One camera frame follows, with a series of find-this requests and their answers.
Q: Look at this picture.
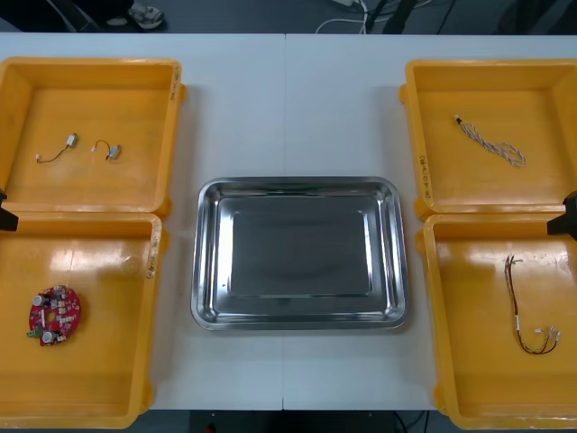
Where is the person's shoe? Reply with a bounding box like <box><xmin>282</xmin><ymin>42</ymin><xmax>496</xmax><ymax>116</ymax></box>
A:
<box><xmin>127</xmin><ymin>0</ymin><xmax>166</xmax><ymax>31</ymax></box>

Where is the yellow-orange plastic bin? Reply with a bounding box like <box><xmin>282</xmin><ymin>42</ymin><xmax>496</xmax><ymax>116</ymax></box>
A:
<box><xmin>0</xmin><ymin>57</ymin><xmax>188</xmax><ymax>222</ymax></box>
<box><xmin>414</xmin><ymin>212</ymin><xmax>577</xmax><ymax>432</ymax></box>
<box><xmin>398</xmin><ymin>58</ymin><xmax>577</xmax><ymax>222</ymax></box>
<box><xmin>0</xmin><ymin>211</ymin><xmax>170</xmax><ymax>429</ymax></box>

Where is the black floor cable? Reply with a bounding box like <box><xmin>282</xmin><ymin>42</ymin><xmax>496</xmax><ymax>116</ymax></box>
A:
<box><xmin>390</xmin><ymin>410</ymin><xmax>432</xmax><ymax>433</ymax></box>

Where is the round red circuit board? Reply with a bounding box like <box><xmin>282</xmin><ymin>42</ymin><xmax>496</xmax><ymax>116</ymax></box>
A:
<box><xmin>25</xmin><ymin>284</ymin><xmax>83</xmax><ymax>347</ymax></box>

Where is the white floor cable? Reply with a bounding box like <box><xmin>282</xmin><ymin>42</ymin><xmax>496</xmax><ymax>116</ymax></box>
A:
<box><xmin>314</xmin><ymin>0</ymin><xmax>376</xmax><ymax>35</ymax></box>

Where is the steel tray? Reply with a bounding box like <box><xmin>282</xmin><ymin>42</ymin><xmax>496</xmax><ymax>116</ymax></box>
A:
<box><xmin>189</xmin><ymin>175</ymin><xmax>409</xmax><ymax>332</ymax></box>

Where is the small metal solenoid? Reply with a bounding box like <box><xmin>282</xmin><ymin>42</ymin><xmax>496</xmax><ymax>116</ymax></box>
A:
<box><xmin>91</xmin><ymin>140</ymin><xmax>124</xmax><ymax>161</ymax></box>
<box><xmin>35</xmin><ymin>134</ymin><xmax>81</xmax><ymax>164</ymax></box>

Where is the red-black-green wire harness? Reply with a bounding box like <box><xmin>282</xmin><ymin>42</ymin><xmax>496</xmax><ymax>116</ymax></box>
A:
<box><xmin>503</xmin><ymin>254</ymin><xmax>563</xmax><ymax>356</ymax></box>

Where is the blue-white twisted wire harness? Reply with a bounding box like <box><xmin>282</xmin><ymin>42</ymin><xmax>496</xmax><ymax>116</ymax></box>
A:
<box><xmin>453</xmin><ymin>115</ymin><xmax>527</xmax><ymax>169</ymax></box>

